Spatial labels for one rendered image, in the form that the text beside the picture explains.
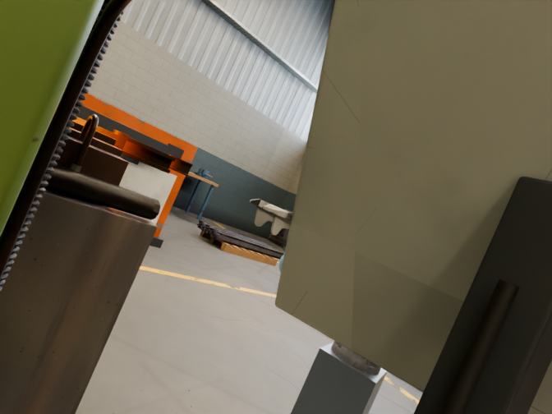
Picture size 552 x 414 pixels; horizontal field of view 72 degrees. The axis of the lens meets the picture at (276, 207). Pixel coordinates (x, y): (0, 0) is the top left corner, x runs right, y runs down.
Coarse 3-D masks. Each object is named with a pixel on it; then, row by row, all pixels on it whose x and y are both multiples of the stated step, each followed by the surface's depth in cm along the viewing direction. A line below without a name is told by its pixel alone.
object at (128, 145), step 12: (84, 120) 56; (108, 132) 59; (120, 132) 59; (120, 144) 59; (132, 144) 62; (144, 144) 62; (132, 156) 62; (144, 156) 64; (156, 156) 65; (168, 156) 65; (168, 168) 67
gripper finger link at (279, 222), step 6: (270, 204) 80; (270, 210) 79; (276, 210) 79; (282, 210) 80; (276, 216) 80; (282, 216) 80; (276, 222) 81; (282, 222) 82; (288, 222) 83; (276, 228) 81; (276, 234) 82
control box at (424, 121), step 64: (384, 0) 23; (448, 0) 21; (512, 0) 19; (384, 64) 24; (448, 64) 22; (512, 64) 20; (320, 128) 27; (384, 128) 25; (448, 128) 23; (512, 128) 21; (320, 192) 29; (384, 192) 26; (448, 192) 24; (512, 192) 22; (320, 256) 31; (384, 256) 28; (448, 256) 25; (320, 320) 33; (384, 320) 30; (448, 320) 27
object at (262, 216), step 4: (252, 200) 83; (256, 200) 83; (260, 200) 84; (256, 204) 83; (260, 204) 84; (264, 204) 85; (268, 204) 85; (260, 208) 86; (256, 212) 85; (260, 212) 86; (264, 212) 86; (268, 212) 87; (256, 216) 86; (260, 216) 86; (264, 216) 87; (268, 216) 87; (272, 216) 88; (256, 220) 86; (260, 220) 86; (264, 220) 87; (268, 220) 87; (272, 220) 88; (256, 224) 86; (260, 224) 87
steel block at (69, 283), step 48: (48, 192) 44; (48, 240) 45; (96, 240) 48; (144, 240) 52; (48, 288) 46; (96, 288) 50; (0, 336) 44; (48, 336) 48; (96, 336) 51; (0, 384) 46; (48, 384) 49
